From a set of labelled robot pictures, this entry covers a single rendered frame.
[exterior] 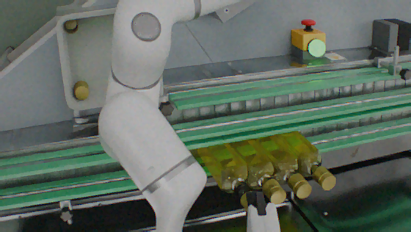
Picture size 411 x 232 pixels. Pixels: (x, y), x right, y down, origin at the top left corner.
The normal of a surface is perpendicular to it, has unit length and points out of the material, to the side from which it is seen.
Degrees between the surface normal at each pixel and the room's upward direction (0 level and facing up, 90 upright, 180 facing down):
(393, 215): 91
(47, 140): 90
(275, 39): 0
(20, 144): 90
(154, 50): 26
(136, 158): 39
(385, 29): 90
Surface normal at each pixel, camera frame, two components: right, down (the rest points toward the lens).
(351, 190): -0.04, -0.91
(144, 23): 0.38, -0.16
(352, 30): 0.28, 0.37
